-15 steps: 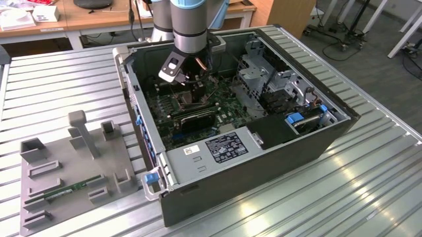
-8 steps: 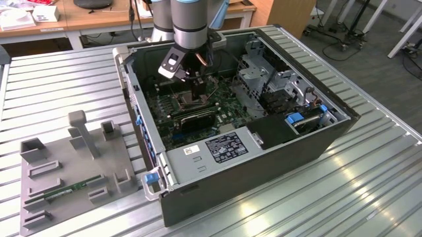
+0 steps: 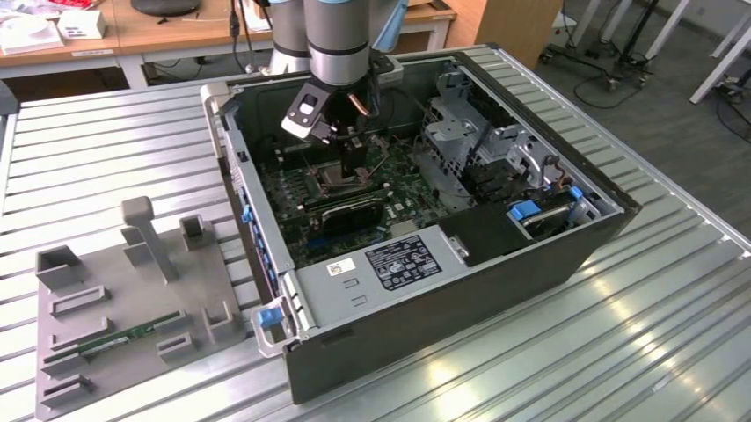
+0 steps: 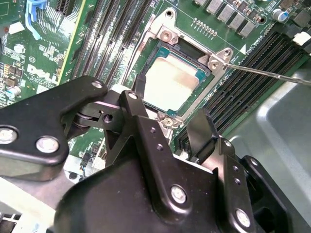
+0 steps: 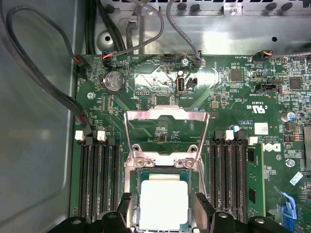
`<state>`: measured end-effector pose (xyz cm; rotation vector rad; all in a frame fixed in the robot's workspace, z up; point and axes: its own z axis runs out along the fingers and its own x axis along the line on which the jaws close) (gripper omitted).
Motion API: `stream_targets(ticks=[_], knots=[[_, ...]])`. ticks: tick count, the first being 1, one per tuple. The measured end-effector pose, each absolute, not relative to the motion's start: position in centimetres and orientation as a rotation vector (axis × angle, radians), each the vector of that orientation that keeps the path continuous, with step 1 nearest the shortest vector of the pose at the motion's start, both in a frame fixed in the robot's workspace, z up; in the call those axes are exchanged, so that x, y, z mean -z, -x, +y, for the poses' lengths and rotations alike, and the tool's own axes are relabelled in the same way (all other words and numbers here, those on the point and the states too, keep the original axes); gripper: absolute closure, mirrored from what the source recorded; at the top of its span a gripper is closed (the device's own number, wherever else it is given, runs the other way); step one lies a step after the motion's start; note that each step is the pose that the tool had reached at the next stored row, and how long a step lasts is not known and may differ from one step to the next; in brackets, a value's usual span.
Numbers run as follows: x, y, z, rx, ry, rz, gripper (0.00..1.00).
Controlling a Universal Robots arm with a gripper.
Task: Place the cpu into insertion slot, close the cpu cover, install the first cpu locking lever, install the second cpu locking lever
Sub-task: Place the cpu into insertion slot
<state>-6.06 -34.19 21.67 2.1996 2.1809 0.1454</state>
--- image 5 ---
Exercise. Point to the green motherboard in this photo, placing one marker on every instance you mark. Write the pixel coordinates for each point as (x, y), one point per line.
(218, 102)

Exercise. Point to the metal drive cage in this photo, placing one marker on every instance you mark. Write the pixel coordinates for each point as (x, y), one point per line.
(255, 11)

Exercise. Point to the white board sticker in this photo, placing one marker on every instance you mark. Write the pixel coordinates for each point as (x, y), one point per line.
(261, 128)

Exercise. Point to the black square chip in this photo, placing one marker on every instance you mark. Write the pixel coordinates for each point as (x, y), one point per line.
(295, 83)
(236, 75)

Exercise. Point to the black PC case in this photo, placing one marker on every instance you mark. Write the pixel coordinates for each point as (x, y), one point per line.
(36, 145)

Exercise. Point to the blue slot latch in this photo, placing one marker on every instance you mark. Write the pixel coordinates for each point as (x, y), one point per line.
(289, 208)

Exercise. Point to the silver coin battery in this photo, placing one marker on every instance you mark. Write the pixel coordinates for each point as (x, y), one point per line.
(115, 81)

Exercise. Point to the metal locking lever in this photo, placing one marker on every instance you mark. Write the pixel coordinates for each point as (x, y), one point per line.
(203, 180)

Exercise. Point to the silver USB port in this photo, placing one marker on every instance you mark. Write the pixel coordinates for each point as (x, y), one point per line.
(181, 85)

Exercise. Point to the silver CPU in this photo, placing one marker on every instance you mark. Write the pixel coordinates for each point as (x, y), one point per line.
(164, 204)

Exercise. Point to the CPU socket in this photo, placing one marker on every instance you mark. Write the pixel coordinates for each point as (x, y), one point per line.
(195, 184)

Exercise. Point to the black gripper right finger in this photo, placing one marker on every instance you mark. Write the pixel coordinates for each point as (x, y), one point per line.
(221, 223)

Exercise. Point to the green RAM stick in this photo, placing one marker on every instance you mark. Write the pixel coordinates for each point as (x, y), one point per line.
(255, 170)

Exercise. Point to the silver capacitor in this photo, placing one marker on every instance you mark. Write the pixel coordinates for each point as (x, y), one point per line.
(286, 117)

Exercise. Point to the RAM slot with white latches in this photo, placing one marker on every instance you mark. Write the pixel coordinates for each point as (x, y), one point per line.
(82, 182)
(227, 182)
(104, 182)

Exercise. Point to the silver screw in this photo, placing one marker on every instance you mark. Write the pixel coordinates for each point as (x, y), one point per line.
(290, 163)
(91, 95)
(185, 61)

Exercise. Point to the small blue capacitor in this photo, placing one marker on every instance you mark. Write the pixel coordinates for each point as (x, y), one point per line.
(236, 128)

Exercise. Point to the metal socket cover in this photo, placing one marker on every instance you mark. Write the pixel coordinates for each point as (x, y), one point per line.
(167, 112)

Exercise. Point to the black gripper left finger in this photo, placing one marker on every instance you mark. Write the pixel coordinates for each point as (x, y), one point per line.
(111, 223)

